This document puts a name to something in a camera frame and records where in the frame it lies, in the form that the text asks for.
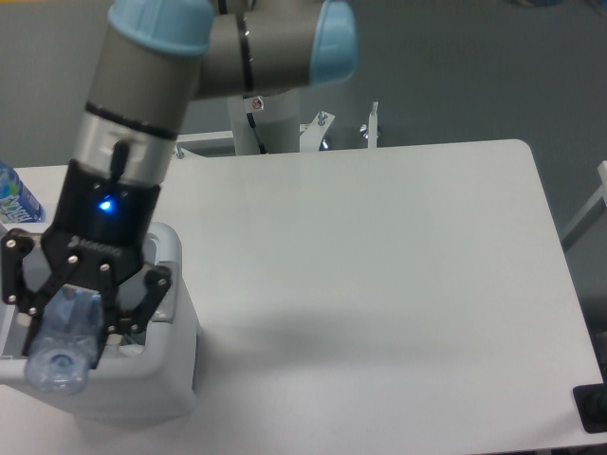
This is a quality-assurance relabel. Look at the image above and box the white plastic trash can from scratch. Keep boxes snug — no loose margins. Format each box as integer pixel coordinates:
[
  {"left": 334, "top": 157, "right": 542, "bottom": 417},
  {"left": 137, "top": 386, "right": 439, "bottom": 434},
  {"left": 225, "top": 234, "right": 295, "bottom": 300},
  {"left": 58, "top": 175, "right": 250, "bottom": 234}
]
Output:
[{"left": 1, "top": 222, "right": 199, "bottom": 419}]

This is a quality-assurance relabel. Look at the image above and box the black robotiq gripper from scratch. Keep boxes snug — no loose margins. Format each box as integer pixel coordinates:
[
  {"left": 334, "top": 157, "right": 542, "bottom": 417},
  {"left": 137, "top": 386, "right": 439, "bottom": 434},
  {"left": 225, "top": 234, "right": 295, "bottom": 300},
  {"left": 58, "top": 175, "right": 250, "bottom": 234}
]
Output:
[{"left": 1, "top": 159, "right": 173, "bottom": 370}]

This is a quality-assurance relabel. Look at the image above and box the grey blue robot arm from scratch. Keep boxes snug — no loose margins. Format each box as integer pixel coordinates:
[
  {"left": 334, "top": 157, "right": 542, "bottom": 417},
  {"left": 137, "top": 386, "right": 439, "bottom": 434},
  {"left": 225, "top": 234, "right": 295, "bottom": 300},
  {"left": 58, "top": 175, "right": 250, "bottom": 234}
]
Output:
[{"left": 1, "top": 1, "right": 358, "bottom": 356}]

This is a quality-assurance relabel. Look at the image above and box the white metal bracket frame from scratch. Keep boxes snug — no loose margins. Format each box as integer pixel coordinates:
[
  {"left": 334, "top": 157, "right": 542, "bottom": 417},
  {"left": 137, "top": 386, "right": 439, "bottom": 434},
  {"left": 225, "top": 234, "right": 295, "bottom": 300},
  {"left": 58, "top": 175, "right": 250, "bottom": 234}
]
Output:
[{"left": 174, "top": 100, "right": 383, "bottom": 160}]

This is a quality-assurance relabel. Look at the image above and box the white paper wrapper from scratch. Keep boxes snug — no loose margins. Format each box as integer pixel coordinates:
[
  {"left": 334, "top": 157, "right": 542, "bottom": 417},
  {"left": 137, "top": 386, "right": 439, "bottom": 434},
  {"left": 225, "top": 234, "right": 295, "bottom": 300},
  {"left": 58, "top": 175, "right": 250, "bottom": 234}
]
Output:
[{"left": 103, "top": 344, "right": 144, "bottom": 358}]

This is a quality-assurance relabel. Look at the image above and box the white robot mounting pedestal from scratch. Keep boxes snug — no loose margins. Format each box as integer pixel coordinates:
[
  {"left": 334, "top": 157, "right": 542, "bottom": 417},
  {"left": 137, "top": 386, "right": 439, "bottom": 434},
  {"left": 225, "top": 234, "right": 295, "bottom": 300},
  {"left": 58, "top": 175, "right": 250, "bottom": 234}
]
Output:
[{"left": 227, "top": 89, "right": 300, "bottom": 155}]

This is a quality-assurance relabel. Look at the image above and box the white metal stand leg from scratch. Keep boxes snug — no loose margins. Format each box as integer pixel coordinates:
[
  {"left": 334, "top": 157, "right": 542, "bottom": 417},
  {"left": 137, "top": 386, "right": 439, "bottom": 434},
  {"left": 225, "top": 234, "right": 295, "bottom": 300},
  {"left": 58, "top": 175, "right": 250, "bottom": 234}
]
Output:
[{"left": 561, "top": 160, "right": 606, "bottom": 252}]

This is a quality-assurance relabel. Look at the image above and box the black clamp at table edge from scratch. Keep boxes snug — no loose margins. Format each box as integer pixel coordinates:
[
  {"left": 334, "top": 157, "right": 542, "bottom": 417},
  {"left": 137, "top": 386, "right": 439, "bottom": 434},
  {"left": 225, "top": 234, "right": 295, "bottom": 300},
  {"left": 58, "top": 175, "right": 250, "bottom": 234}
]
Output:
[{"left": 573, "top": 383, "right": 606, "bottom": 434}]

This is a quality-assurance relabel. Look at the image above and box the crushed clear plastic bottle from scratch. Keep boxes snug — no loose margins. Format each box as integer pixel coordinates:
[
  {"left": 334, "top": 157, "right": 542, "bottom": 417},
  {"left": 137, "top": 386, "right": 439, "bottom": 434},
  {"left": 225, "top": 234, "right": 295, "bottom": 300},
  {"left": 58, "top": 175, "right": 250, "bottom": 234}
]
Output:
[{"left": 25, "top": 288, "right": 103, "bottom": 395}]

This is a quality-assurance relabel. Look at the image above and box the blue labelled water bottle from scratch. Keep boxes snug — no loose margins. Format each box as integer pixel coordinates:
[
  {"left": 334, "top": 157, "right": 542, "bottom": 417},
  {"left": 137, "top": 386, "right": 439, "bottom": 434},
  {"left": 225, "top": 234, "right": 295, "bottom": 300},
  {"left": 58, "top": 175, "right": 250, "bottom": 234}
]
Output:
[{"left": 1, "top": 162, "right": 46, "bottom": 224}]

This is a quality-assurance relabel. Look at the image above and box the black cable on pedestal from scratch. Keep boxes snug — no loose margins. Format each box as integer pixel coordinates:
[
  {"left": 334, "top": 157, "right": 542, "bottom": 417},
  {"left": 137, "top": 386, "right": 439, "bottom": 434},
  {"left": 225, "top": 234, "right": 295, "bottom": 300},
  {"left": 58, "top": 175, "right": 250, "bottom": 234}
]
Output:
[{"left": 244, "top": 111, "right": 267, "bottom": 155}]

